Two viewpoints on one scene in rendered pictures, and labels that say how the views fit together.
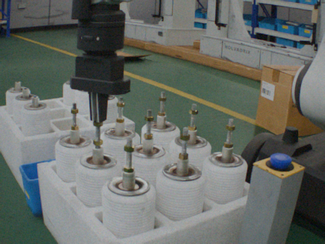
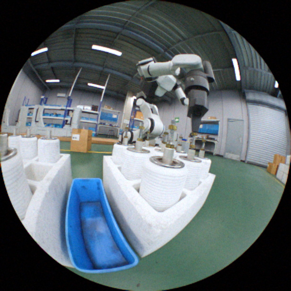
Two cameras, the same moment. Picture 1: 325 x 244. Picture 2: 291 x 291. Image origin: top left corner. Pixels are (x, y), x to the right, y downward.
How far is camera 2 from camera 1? 96 cm
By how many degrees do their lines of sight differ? 88
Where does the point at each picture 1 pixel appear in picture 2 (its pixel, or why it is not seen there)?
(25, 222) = (145, 272)
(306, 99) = (156, 127)
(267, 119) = (76, 148)
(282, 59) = (58, 131)
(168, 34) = (19, 128)
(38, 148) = (47, 225)
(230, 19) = (39, 119)
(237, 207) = not seen: hidden behind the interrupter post
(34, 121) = (14, 184)
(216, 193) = not seen: hidden behind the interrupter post
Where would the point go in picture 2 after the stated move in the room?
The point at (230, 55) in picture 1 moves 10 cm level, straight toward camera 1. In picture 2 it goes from (39, 132) to (40, 132)
